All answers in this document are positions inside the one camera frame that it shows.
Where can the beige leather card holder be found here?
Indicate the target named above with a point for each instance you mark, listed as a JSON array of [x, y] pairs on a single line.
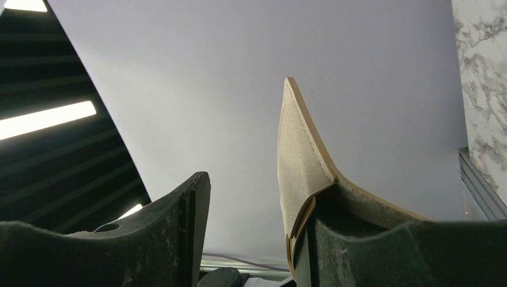
[[306, 169]]

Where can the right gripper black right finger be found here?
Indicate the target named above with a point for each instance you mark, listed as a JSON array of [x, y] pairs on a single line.
[[338, 248]]

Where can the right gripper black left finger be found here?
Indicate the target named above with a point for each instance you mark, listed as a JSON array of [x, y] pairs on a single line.
[[159, 245]]

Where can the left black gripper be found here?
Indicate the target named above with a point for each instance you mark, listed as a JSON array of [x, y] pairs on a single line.
[[232, 277]]

